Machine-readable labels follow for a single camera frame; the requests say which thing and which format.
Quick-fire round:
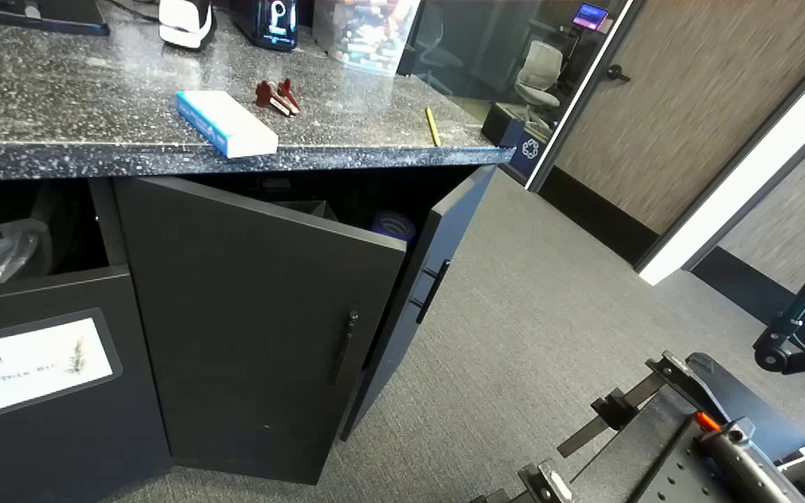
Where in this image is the narrow dark cabinet door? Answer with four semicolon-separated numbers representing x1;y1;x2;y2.
339;164;502;441

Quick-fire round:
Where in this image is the black flat tray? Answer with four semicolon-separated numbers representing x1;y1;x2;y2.
0;0;112;38

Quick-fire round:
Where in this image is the dark trash bin panel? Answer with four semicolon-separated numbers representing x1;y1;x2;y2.
0;263;174;503

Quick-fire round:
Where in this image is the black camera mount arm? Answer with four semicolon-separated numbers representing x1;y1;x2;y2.
753;231;805;385

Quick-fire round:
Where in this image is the dark blue device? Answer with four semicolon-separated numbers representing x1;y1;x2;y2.
232;0;302;54

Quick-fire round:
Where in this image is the white stapler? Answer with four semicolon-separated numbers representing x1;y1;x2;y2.
158;0;218;54

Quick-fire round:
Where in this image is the yellow pencil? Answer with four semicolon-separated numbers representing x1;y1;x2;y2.
422;103;444;147

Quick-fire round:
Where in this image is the small brown object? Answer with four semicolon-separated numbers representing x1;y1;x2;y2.
253;77;293;119

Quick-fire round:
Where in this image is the clear plastic container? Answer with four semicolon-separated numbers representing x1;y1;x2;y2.
310;0;422;76

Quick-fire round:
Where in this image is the white office chair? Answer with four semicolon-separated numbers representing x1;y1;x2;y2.
514;37;566;110

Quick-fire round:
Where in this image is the white label on panel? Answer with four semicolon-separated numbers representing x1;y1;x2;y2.
0;316;119;428

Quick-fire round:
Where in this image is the black metal robot stand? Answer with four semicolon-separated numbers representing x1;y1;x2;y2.
469;350;805;503

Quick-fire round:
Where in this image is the brown wooden door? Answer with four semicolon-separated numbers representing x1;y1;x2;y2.
555;0;805;234

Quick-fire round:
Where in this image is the blue round item in cabinet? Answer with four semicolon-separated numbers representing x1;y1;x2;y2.
370;206;422;245

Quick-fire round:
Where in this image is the black cabinet door handle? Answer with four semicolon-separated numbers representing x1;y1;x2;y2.
327;308;365;385
415;261;450;328

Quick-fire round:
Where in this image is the orange cap on stand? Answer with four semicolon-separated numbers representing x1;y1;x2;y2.
693;407;724;435

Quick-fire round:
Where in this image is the large dark cabinet door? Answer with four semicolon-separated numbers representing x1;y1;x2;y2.
109;177;412;487

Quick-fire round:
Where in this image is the red binder clip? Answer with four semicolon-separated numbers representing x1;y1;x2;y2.
274;76;306;117

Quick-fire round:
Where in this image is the purple lit monitor screen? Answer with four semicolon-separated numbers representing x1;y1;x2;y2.
571;3;615;34

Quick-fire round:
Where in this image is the white and blue staples box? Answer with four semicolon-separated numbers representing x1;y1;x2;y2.
174;86;281;163

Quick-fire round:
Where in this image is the blue recycling bin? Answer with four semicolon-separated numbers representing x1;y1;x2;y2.
481;98;545;184

